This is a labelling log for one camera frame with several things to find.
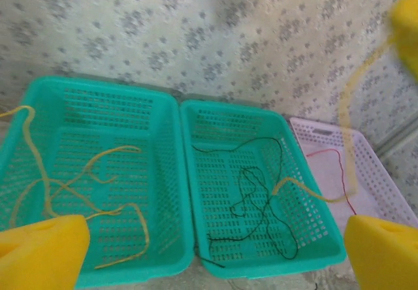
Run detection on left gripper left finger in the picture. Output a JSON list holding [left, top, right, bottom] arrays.
[[0, 214, 91, 290]]

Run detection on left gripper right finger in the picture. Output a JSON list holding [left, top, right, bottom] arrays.
[[345, 215, 418, 290]]

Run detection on yellow cable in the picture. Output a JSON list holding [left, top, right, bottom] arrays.
[[0, 105, 151, 270], [9, 145, 143, 227], [272, 31, 398, 204]]

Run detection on red cable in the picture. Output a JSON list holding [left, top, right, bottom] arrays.
[[306, 148, 359, 216]]

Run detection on tangle of coloured wires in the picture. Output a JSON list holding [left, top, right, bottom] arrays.
[[207, 167, 298, 268]]

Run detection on lilac plastic basket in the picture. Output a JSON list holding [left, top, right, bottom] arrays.
[[289, 116, 418, 250]]

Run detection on teal plastic basket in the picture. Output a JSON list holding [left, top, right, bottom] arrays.
[[179, 99, 347, 280], [0, 76, 197, 289]]

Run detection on aluminium frame post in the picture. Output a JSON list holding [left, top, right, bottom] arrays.
[[374, 113, 418, 160]]

